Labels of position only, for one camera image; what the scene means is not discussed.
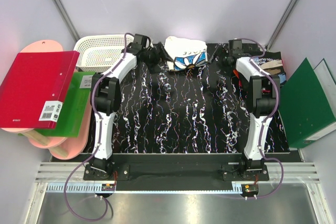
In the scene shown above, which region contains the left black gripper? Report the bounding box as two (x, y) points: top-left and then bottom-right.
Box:
(141, 42), (173, 73)

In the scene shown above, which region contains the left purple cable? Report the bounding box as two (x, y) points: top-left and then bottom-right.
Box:
(62, 33), (135, 221)

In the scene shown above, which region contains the black printed folded t shirt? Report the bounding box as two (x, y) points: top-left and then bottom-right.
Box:
(232, 50), (287, 87)

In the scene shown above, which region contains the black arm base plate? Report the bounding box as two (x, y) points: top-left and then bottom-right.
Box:
(83, 154), (269, 193)

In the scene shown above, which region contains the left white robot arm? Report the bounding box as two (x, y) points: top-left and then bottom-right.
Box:
(89, 34), (172, 180)

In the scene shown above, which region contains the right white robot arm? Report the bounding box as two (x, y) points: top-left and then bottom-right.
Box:
(208, 38), (280, 181)

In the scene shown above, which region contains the white perforated plastic basket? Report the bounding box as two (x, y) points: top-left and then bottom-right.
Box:
(74, 34), (133, 72)

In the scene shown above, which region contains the purple cable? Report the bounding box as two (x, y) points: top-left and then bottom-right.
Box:
(217, 37), (284, 199)
(62, 33), (135, 221)

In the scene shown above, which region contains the green plastic folder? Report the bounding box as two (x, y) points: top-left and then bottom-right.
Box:
(35, 72), (93, 137)

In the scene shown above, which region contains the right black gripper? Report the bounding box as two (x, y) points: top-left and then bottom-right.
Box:
(206, 46), (233, 77)

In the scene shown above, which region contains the white slotted cable duct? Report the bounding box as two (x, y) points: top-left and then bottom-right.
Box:
(46, 183), (116, 193)

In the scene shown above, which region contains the dark green ring binder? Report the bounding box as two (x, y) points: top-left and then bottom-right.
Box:
(279, 58), (335, 148)

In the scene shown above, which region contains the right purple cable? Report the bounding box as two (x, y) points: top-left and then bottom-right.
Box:
(217, 37), (284, 199)

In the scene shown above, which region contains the red folded t shirt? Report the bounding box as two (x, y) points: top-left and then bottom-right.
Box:
(237, 76), (246, 89)

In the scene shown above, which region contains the red ring binder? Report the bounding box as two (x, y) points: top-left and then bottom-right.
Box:
(1, 51), (79, 129)

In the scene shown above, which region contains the black marble pattern mat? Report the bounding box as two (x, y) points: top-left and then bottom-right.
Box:
(90, 42), (290, 154)

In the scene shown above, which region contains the white t shirt blue print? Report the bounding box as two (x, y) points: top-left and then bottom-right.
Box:
(164, 36), (208, 72)

